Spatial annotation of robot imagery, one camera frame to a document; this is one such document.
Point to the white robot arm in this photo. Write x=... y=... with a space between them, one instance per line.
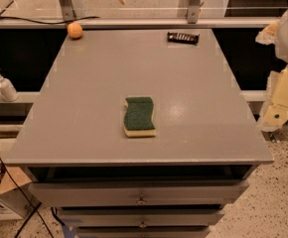
x=274 y=112

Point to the green yellow sponge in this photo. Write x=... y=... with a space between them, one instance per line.
x=138 y=118

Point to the grey drawer cabinet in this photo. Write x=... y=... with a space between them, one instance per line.
x=74 y=132

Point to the orange fruit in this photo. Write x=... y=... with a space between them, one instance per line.
x=74 y=30

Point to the middle drawer with knob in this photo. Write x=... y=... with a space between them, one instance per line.
x=141 y=217

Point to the drawer with knob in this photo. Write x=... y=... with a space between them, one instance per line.
x=147 y=193
x=141 y=217

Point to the top drawer with knob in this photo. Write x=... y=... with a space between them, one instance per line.
x=147 y=193

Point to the bottom drawer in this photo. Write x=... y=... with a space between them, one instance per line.
x=148 y=232

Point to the white pump bottle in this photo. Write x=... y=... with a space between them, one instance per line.
x=7 y=90

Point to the cardboard box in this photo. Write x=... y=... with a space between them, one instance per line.
x=16 y=202

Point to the right metal bracket post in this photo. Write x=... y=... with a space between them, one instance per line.
x=190 y=10

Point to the metal bracket post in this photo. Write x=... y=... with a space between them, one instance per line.
x=190 y=10
x=72 y=9

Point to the left metal bracket post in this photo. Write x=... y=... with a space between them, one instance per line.
x=72 y=9

